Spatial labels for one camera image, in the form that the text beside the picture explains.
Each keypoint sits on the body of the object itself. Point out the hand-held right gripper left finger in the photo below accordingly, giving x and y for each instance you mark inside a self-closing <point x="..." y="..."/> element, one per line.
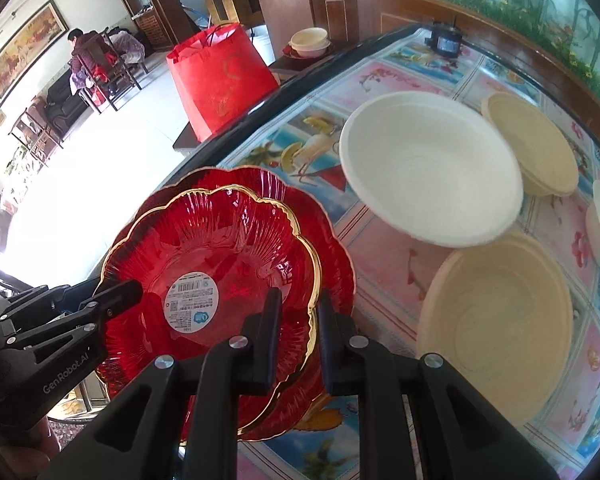
<point x="274" y="331"/>

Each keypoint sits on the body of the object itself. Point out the large cream bowl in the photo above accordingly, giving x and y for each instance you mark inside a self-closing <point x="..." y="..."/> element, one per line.
<point x="500" y="330"/>

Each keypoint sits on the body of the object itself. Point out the person's left hand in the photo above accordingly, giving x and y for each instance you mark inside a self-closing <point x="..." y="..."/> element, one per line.
<point x="47" y="437"/>

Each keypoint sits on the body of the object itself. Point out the large red scalloped plate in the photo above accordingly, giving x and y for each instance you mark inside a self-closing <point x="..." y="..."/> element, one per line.
<point x="320" y="240"/>

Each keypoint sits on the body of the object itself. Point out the wooden display cabinet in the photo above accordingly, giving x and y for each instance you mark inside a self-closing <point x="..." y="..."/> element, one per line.
<point x="145" y="5"/>

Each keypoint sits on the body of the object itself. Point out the red gift bag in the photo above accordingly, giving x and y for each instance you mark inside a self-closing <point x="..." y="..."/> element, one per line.
<point x="220" y="80"/>

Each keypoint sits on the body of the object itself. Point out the wooden counter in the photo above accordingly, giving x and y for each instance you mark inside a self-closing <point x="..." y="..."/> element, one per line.
<point x="290" y="7"/>

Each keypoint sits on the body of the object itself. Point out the small red gold-rimmed plate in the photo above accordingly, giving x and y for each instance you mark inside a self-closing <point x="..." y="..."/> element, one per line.
<point x="205" y="240"/>

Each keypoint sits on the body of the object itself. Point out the fruit print tablecloth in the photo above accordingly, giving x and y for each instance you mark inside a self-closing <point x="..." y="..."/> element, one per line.
<point x="405" y="265"/>

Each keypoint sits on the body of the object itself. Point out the low dark table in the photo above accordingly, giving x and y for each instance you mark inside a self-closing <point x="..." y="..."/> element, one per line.
<point x="190" y="142"/>

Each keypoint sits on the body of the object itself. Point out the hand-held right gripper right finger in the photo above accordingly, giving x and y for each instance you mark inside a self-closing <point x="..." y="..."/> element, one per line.
<point x="325" y="340"/>

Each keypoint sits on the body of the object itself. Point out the stacked bowls on side table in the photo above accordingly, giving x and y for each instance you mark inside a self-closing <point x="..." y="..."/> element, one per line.
<point x="309" y="37"/>

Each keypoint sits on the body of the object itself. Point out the pink floral cloth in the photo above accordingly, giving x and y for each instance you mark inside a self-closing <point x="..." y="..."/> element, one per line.
<point x="130" y="46"/>

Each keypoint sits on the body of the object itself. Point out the black compressor motor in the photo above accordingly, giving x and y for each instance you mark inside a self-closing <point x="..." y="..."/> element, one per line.
<point x="447" y="40"/>

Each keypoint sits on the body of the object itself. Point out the framed landscape painting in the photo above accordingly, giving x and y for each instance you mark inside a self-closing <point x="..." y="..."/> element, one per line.
<point x="20" y="55"/>

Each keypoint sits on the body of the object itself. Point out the dark wooden stool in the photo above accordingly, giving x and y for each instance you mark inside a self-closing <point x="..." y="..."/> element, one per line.
<point x="287" y="67"/>

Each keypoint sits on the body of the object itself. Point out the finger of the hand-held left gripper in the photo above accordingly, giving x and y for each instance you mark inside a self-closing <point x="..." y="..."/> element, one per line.
<point x="35" y="297"/>
<point x="122" y="294"/>

